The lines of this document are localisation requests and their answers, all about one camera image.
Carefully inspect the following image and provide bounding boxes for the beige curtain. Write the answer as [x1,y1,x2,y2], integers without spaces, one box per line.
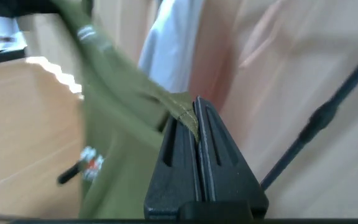
[17,0,358,218]

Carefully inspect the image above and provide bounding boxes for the green garment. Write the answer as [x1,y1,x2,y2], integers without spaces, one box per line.
[50,0,201,219]

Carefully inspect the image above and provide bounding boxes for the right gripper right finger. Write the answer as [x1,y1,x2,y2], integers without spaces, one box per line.
[193,95,270,219]

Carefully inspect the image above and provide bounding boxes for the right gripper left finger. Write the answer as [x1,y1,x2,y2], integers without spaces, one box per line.
[144,116,203,219]

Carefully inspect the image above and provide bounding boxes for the black clothes rack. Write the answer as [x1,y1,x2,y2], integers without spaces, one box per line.
[57,43,358,191]

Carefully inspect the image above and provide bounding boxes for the pale grey shorts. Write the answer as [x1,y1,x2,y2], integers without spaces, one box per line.
[137,0,205,93]

